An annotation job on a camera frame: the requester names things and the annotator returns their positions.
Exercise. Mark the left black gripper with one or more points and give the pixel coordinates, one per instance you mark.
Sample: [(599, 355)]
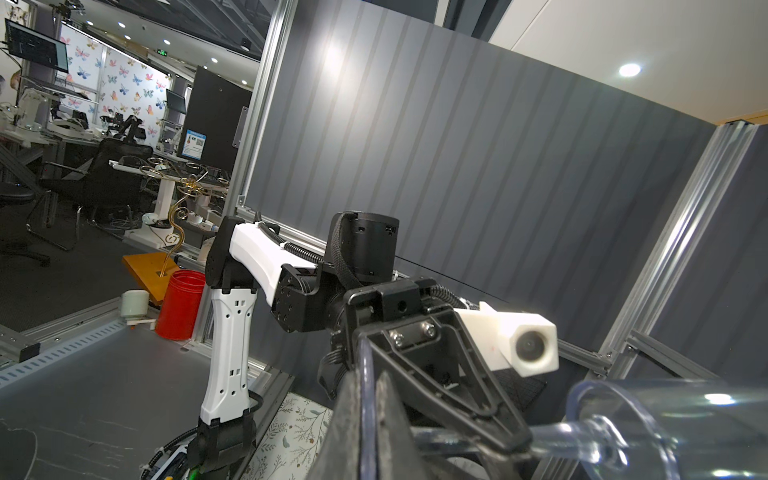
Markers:
[(418, 338)]

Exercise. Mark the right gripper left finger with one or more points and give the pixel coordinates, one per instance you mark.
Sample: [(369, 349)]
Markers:
[(348, 451)]

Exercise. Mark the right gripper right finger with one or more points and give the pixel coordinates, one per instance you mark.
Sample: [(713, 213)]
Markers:
[(397, 455)]

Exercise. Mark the wine glass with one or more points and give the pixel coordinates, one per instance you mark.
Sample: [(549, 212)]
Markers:
[(667, 429)]

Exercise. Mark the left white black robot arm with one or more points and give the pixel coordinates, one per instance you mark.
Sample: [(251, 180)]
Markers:
[(251, 268)]

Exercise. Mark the floral table mat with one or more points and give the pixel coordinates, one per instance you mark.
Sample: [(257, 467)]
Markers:
[(292, 441)]

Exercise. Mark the red cylindrical container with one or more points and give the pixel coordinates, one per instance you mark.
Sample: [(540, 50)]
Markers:
[(180, 306)]

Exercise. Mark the pale green cup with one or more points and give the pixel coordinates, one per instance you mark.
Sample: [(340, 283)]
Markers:
[(134, 304)]

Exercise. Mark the orange wooden board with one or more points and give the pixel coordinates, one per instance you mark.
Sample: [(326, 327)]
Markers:
[(152, 272)]

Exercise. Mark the gold spiral stand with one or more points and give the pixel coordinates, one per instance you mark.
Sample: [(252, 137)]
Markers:
[(189, 187)]

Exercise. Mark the black office chair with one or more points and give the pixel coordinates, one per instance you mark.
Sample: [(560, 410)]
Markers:
[(98, 185)]

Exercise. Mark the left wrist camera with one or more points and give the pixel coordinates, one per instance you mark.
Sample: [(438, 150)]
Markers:
[(524, 342)]

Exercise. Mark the wall mounted monitor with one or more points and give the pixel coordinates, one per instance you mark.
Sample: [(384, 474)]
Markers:
[(28, 44)]

